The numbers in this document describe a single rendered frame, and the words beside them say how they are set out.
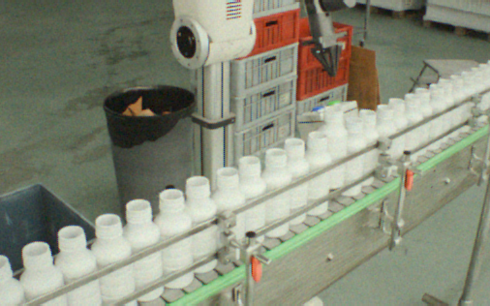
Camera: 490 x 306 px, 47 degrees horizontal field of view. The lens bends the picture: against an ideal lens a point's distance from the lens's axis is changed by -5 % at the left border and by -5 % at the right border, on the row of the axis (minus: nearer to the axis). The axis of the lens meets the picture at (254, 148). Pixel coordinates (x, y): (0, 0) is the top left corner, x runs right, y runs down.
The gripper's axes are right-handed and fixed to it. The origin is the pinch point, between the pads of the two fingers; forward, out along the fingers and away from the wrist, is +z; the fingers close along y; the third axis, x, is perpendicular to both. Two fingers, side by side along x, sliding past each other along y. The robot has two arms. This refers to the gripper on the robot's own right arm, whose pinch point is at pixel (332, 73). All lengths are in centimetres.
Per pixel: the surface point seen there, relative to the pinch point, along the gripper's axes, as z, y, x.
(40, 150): 18, 28, 282
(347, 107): 8.8, -0.6, -2.6
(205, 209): 13, -57, -18
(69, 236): 9, -80, -15
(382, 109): 9.0, -6.3, -17.4
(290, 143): 8.7, -33.0, -14.8
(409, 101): 9.7, 5.3, -16.7
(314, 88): 27, 196, 190
